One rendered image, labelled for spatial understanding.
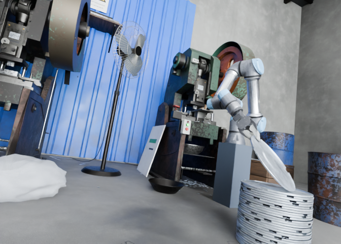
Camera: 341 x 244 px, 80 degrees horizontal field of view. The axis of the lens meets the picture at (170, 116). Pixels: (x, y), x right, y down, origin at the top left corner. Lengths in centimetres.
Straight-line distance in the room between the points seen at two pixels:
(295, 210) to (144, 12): 348
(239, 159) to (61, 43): 164
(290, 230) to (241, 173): 73
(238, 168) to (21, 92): 171
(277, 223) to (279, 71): 463
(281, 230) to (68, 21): 185
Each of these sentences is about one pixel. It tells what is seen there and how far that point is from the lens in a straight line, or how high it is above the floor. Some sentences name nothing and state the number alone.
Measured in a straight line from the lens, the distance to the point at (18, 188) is 113.
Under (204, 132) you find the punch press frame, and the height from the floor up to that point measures 56.
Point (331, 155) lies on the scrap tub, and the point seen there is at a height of 46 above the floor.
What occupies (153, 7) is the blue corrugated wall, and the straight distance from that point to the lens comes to 392.
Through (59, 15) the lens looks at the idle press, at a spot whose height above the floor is 120.
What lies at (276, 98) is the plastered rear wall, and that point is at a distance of 514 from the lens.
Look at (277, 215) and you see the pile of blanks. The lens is 95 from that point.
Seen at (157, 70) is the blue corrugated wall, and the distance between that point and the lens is 350.
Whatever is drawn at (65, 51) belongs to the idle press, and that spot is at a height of 99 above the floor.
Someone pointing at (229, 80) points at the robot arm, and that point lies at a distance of 151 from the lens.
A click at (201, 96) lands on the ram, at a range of 230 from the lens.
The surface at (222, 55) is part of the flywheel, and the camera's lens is 284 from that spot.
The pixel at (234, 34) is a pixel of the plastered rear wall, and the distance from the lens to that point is 471.
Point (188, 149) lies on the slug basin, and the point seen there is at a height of 35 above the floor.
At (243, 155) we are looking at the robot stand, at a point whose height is 37.
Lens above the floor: 36
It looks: 8 degrees up
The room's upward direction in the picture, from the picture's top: 9 degrees clockwise
